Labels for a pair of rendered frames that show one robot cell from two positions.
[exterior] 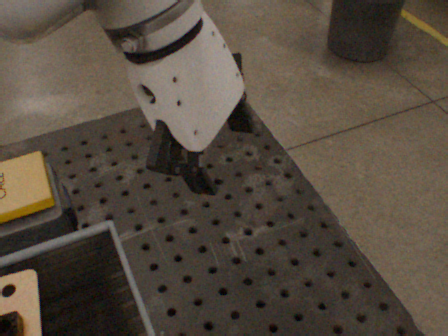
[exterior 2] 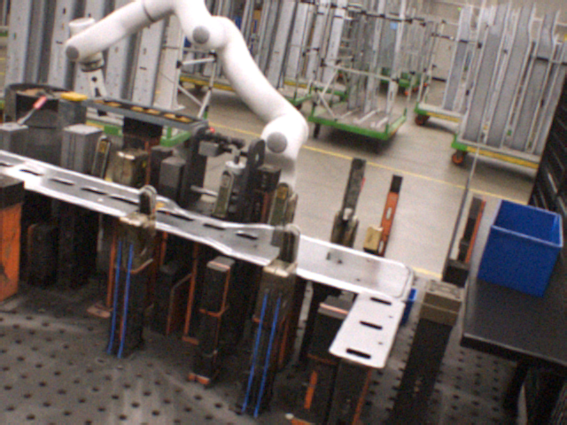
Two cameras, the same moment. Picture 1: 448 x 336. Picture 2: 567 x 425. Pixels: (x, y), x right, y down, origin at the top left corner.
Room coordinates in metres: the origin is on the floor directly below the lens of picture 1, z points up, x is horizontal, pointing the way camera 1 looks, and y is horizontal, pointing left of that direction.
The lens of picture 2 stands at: (-1.57, 1.22, 1.55)
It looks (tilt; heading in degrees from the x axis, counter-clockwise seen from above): 18 degrees down; 310
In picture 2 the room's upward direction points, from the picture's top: 11 degrees clockwise
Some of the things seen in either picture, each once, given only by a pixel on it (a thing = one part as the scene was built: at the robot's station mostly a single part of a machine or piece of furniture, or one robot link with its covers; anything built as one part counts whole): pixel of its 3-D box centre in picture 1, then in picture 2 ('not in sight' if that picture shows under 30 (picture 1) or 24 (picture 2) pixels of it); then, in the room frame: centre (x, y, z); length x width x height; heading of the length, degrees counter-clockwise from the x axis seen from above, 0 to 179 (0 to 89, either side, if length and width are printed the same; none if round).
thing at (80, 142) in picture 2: not in sight; (78, 195); (0.01, 0.26, 0.90); 0.13 x 0.10 x 0.41; 115
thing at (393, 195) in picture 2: not in sight; (376, 267); (-0.81, -0.11, 0.95); 0.03 x 0.01 x 0.50; 25
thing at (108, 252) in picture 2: not in sight; (117, 255); (-0.29, 0.31, 0.84); 0.17 x 0.06 x 0.29; 115
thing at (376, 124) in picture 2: not in sight; (371, 71); (3.19, -5.80, 0.88); 1.91 x 1.00 x 1.76; 115
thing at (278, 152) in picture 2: not in sight; (280, 155); (-0.30, -0.25, 1.09); 0.19 x 0.12 x 0.24; 120
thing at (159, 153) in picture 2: not in sight; (154, 212); (-0.18, 0.12, 0.90); 0.05 x 0.05 x 0.40; 25
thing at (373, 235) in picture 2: not in sight; (359, 293); (-0.80, -0.07, 0.88); 0.04 x 0.04 x 0.36; 25
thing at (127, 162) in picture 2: not in sight; (124, 216); (-0.15, 0.20, 0.89); 0.13 x 0.11 x 0.38; 115
